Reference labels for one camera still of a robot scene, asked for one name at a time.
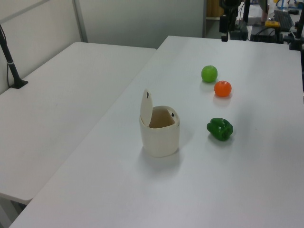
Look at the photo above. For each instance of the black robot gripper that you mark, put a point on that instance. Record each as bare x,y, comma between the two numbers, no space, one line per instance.
230,4

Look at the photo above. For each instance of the cream round bin lid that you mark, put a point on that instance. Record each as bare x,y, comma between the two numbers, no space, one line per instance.
146,107

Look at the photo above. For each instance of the cream plastic garbage bin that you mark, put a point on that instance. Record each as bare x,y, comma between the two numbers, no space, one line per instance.
160,140

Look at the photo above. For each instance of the black upright stand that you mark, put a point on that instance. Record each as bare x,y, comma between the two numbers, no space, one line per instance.
244,21

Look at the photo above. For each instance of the black equipment case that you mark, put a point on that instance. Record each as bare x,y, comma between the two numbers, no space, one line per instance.
264,33

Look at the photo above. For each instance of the yellow box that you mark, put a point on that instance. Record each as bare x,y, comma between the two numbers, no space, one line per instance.
272,23

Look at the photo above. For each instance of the green toy apple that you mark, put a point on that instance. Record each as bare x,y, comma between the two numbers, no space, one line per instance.
209,73

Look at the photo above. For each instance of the black computer keyboard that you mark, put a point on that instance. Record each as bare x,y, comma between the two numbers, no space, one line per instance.
283,19

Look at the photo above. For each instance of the orange toy tangerine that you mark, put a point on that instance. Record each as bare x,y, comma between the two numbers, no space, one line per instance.
222,88

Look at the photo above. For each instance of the black computer mouse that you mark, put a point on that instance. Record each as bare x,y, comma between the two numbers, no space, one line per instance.
293,11

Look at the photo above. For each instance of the black tripod clamp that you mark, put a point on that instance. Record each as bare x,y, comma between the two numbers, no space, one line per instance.
297,38

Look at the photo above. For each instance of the green toy bell pepper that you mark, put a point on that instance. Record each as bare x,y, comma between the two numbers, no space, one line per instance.
220,129

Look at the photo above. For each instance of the white side table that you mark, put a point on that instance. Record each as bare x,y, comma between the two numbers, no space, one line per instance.
59,111

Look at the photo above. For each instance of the silver partition post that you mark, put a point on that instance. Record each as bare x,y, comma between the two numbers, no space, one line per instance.
80,21

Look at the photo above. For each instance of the black camera pole with base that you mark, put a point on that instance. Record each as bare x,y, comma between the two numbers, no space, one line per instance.
11,64

